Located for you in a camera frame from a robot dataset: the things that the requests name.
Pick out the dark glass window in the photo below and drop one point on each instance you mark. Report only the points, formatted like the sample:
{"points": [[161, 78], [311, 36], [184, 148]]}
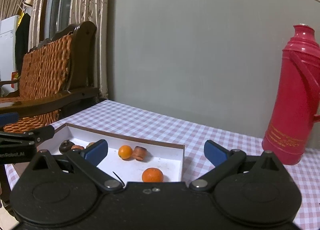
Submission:
{"points": [[57, 17]]}

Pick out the black hanging coat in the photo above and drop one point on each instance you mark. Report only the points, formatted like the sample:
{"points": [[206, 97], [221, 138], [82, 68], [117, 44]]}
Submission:
{"points": [[21, 45]]}

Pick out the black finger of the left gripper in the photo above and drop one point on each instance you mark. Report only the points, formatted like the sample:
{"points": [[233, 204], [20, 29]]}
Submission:
{"points": [[40, 134]]}

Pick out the red thermos flask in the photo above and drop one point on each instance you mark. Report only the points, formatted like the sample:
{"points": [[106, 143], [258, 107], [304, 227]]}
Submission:
{"points": [[296, 106]]}

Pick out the dark wood wicker chair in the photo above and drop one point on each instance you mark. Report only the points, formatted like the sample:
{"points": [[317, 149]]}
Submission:
{"points": [[48, 90]]}

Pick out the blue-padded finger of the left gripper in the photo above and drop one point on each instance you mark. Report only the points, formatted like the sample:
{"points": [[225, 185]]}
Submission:
{"points": [[8, 118]]}

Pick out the small orange tangerine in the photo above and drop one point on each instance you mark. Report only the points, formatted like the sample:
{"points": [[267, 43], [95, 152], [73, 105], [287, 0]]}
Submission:
{"points": [[125, 152]]}

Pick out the reddish hawthorn fruit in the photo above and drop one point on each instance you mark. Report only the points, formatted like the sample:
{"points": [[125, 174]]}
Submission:
{"points": [[139, 153]]}

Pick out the brown shallow cardboard box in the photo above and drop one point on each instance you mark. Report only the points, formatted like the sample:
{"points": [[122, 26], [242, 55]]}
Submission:
{"points": [[167, 157]]}

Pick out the small reddish-orange fruit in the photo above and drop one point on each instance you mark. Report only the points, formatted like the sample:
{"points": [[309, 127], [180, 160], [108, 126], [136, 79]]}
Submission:
{"points": [[77, 147]]}

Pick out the straw hat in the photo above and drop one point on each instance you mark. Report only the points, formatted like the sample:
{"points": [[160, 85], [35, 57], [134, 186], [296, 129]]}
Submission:
{"points": [[28, 3]]}

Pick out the beige striped curtain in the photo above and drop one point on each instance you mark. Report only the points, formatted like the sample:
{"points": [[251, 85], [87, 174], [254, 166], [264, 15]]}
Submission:
{"points": [[84, 14]]}

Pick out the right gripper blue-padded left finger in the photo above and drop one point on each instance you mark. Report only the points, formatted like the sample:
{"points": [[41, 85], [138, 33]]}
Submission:
{"points": [[87, 160]]}

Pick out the white refrigerator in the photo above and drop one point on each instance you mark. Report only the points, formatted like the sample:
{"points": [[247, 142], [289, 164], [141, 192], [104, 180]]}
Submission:
{"points": [[7, 47]]}

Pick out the large orange tangerine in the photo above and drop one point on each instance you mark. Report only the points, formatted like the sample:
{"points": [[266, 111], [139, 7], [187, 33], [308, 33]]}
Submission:
{"points": [[152, 175]]}

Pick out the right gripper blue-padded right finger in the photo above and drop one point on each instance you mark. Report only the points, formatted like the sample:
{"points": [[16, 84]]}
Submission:
{"points": [[226, 163]]}

